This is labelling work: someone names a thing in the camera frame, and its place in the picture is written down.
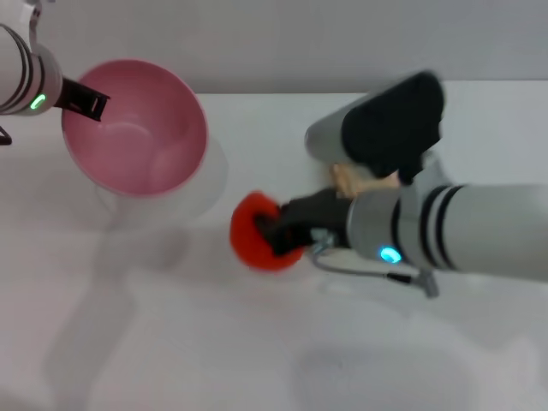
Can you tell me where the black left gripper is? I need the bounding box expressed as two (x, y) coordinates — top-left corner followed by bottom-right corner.
(54, 75), (111, 124)

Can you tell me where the toasted bread loaf toy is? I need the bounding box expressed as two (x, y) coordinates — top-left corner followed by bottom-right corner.
(328, 161), (402, 200)

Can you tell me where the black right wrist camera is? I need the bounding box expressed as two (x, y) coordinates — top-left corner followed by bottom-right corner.
(304, 69), (447, 186)

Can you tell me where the pink plastic bowl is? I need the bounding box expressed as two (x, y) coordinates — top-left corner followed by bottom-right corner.
(60, 58), (210, 199)

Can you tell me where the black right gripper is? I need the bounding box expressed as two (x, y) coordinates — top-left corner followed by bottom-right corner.
(253, 187), (357, 259)

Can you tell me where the orange toy fruit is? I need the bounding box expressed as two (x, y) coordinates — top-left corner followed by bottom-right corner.
(229, 189), (307, 274)

